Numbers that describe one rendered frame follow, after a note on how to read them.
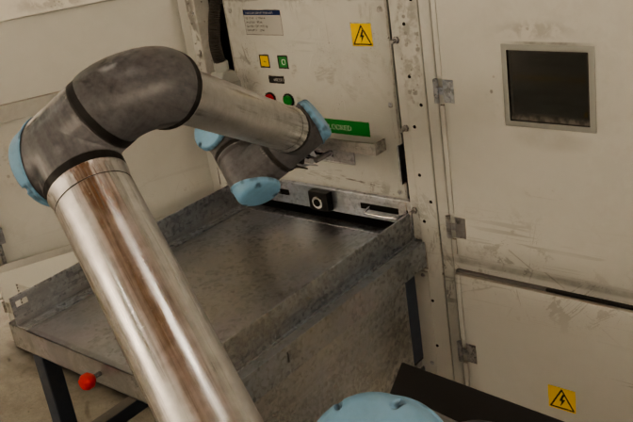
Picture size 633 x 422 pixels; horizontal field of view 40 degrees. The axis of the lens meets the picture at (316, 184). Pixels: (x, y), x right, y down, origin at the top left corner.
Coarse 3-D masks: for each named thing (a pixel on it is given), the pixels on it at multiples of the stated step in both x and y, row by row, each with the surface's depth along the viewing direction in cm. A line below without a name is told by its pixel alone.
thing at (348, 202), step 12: (288, 180) 219; (288, 192) 220; (300, 192) 217; (336, 192) 209; (348, 192) 206; (360, 192) 205; (300, 204) 218; (336, 204) 210; (348, 204) 208; (360, 204) 205; (372, 204) 203; (384, 204) 200; (396, 204) 198; (408, 204) 196
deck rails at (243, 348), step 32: (224, 192) 224; (160, 224) 209; (192, 224) 217; (352, 256) 177; (384, 256) 186; (32, 288) 184; (64, 288) 190; (320, 288) 170; (32, 320) 183; (256, 320) 157; (288, 320) 164; (256, 352) 158
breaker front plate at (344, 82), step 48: (240, 0) 207; (288, 0) 198; (336, 0) 189; (384, 0) 181; (240, 48) 213; (288, 48) 203; (336, 48) 194; (384, 48) 185; (336, 96) 199; (384, 96) 190; (384, 192) 200
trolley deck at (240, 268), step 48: (192, 240) 212; (240, 240) 208; (288, 240) 204; (336, 240) 200; (192, 288) 187; (240, 288) 184; (288, 288) 181; (384, 288) 182; (48, 336) 176; (96, 336) 173; (288, 336) 163; (336, 336) 171
